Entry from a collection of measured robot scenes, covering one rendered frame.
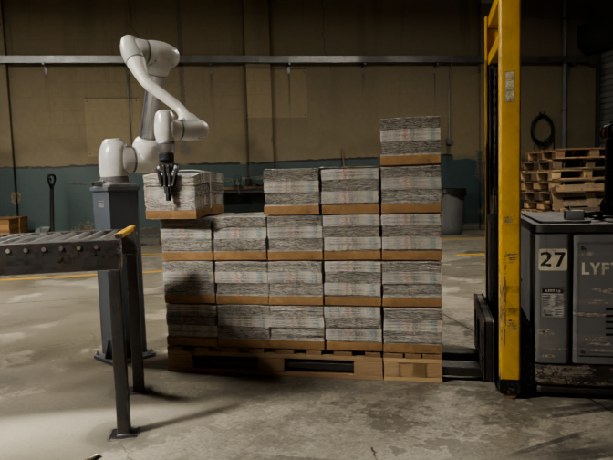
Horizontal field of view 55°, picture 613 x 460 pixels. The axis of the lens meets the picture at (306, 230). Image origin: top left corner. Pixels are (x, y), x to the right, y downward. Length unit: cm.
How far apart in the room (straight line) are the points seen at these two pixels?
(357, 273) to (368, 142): 727
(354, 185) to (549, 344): 115
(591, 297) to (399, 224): 90
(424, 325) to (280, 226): 86
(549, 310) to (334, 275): 101
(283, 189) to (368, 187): 43
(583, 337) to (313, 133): 758
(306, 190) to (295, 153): 692
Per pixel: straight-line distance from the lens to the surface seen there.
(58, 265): 250
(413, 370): 304
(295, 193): 296
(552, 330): 286
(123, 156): 351
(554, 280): 282
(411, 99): 1041
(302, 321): 304
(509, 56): 275
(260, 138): 972
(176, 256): 320
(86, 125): 997
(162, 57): 343
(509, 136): 271
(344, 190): 292
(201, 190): 309
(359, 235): 292
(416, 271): 292
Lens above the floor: 102
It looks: 5 degrees down
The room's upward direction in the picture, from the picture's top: 2 degrees counter-clockwise
